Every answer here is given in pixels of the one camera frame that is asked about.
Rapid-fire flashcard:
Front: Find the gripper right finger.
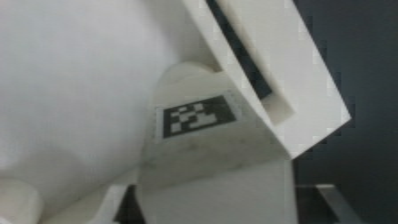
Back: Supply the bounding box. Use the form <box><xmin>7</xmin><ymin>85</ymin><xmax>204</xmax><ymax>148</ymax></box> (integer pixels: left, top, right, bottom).
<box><xmin>316</xmin><ymin>184</ymin><xmax>368</xmax><ymax>224</ymax></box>

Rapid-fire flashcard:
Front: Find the white leg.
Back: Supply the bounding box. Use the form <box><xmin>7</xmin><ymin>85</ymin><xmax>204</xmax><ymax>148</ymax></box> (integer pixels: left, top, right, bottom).
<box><xmin>138</xmin><ymin>62</ymin><xmax>298</xmax><ymax>224</ymax></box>

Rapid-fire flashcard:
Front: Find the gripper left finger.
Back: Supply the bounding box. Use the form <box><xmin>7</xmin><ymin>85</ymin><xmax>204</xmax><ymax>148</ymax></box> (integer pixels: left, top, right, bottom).
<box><xmin>87</xmin><ymin>185</ymin><xmax>135</xmax><ymax>224</ymax></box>

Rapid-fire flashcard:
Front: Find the white square tabletop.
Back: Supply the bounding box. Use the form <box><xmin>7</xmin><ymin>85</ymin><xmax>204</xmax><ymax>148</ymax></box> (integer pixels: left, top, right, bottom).
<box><xmin>0</xmin><ymin>0</ymin><xmax>297</xmax><ymax>224</ymax></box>

